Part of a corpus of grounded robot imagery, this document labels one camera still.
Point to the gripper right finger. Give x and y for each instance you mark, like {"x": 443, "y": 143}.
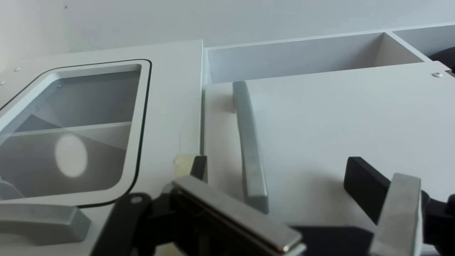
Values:
{"x": 399, "y": 214}

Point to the white toy kitchen unit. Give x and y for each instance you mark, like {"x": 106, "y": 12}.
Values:
{"x": 293, "y": 59}

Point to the white oven door with window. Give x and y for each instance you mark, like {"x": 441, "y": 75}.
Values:
{"x": 175, "y": 94}

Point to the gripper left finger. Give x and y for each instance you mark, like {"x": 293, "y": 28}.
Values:
{"x": 228, "y": 208}

